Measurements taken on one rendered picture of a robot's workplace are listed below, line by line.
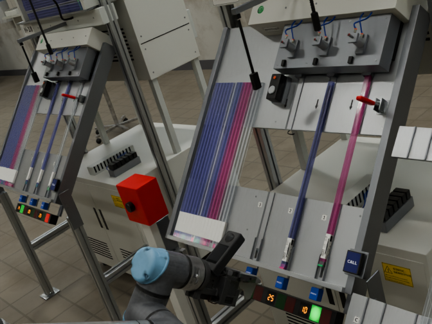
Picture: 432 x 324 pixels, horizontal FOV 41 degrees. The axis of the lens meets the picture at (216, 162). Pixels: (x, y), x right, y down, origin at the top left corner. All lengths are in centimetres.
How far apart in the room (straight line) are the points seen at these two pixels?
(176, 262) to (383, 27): 75
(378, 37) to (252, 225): 59
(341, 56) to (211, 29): 541
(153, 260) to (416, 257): 78
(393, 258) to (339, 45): 61
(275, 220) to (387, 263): 37
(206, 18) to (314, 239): 557
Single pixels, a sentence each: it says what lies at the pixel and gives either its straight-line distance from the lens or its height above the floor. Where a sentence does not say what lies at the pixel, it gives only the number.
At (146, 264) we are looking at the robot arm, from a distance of 119.
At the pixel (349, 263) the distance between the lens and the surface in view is 136.
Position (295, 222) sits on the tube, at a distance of 151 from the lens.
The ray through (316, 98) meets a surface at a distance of 160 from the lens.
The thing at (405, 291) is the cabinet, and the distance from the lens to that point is 178.
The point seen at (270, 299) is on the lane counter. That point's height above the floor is 65.
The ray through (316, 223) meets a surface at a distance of 149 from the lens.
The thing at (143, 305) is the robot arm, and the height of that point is 91.
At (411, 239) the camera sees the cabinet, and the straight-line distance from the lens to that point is 172.
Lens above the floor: 155
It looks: 21 degrees down
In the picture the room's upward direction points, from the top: 18 degrees counter-clockwise
